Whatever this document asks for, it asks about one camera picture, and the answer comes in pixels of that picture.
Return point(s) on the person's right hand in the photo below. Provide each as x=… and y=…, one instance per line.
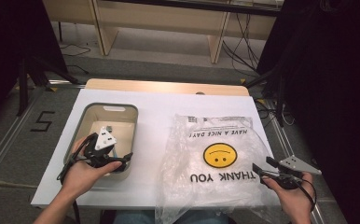
x=296, y=202

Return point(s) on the clear smiley plastic bag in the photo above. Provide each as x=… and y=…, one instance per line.
x=212, y=193

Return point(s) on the beige plastic bin grey rim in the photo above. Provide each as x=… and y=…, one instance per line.
x=113, y=115

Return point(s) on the black curtain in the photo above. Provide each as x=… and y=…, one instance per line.
x=10, y=37
x=339, y=77

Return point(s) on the light wooden desk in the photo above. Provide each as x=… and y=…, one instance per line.
x=156, y=15

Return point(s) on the person's blue jeans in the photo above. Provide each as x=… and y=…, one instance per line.
x=131, y=217

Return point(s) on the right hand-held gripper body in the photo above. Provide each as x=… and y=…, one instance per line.
x=296, y=165

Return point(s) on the person's left hand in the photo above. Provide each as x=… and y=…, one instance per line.
x=81, y=179

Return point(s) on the black tripod stand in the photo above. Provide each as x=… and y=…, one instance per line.
x=22, y=87

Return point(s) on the aluminium floor rail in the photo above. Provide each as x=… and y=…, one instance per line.
x=4, y=146
x=288, y=140

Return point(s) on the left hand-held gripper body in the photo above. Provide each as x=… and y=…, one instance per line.
x=105, y=141

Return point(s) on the white table board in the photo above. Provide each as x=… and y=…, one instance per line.
x=151, y=105

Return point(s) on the black metal stand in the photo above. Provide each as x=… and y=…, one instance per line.
x=279, y=90

